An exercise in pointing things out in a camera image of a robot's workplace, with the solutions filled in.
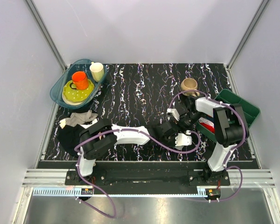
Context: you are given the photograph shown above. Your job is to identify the red white rolled underwear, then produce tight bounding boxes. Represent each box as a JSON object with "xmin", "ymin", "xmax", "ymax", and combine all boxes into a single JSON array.
[{"xmin": 198, "ymin": 117, "xmax": 215, "ymax": 133}]

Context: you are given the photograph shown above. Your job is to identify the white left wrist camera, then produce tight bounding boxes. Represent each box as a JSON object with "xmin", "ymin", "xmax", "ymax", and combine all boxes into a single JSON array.
[{"xmin": 174, "ymin": 130, "xmax": 192, "ymax": 150}]

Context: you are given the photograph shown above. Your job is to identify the orange cup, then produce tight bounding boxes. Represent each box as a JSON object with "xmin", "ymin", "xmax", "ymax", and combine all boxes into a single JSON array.
[{"xmin": 70, "ymin": 71, "xmax": 89, "ymax": 90}]

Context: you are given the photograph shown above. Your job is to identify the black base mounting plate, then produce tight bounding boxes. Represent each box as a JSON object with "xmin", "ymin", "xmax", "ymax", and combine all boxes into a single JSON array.
[{"xmin": 65, "ymin": 161, "xmax": 231, "ymax": 195}]

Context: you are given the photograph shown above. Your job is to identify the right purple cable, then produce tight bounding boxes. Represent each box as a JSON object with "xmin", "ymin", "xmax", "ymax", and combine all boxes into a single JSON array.
[{"xmin": 167, "ymin": 90, "xmax": 247, "ymax": 203}]

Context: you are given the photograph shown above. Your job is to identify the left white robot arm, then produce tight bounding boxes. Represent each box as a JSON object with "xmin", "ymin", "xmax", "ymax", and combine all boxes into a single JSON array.
[{"xmin": 75, "ymin": 119, "xmax": 183, "ymax": 185}]

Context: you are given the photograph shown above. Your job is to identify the yellow green dotted plate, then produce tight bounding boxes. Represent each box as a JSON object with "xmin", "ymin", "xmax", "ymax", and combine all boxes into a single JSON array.
[{"xmin": 62, "ymin": 79, "xmax": 94, "ymax": 105}]

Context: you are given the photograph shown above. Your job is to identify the black garment pile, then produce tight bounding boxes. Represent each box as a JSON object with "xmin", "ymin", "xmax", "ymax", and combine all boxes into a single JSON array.
[{"xmin": 56, "ymin": 125, "xmax": 84, "ymax": 158}]

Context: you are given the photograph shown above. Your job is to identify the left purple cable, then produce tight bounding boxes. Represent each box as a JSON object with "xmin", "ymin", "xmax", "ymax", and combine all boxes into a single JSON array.
[{"xmin": 74, "ymin": 129, "xmax": 201, "ymax": 219}]

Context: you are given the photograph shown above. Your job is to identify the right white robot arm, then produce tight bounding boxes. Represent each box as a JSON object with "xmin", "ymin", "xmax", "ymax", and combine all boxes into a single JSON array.
[{"xmin": 178, "ymin": 95, "xmax": 249, "ymax": 185}]

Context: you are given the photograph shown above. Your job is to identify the beige ceramic mug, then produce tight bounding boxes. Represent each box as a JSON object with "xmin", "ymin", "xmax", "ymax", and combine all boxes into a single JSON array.
[{"xmin": 180, "ymin": 78, "xmax": 200, "ymax": 97}]

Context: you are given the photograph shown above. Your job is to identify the cream yellow cup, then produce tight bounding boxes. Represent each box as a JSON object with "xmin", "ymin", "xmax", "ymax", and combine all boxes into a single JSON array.
[{"xmin": 90, "ymin": 62, "xmax": 105, "ymax": 82}]

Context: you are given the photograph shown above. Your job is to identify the light grey garment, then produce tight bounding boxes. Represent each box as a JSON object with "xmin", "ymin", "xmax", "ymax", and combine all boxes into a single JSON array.
[{"xmin": 59, "ymin": 110, "xmax": 98, "ymax": 129}]

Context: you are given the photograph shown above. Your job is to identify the green plastic divided organizer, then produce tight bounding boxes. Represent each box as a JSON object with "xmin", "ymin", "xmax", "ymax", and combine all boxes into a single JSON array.
[{"xmin": 195, "ymin": 89, "xmax": 261, "ymax": 144}]

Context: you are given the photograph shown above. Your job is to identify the purple cable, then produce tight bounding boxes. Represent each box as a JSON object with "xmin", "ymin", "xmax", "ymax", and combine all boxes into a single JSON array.
[
  {"xmin": 74, "ymin": 129, "xmax": 201, "ymax": 219},
  {"xmin": 167, "ymin": 90, "xmax": 247, "ymax": 203}
]

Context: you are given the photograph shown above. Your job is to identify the teal transparent plastic basin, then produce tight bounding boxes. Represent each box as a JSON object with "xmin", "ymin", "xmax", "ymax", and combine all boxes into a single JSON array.
[{"xmin": 50, "ymin": 59, "xmax": 108, "ymax": 110}]

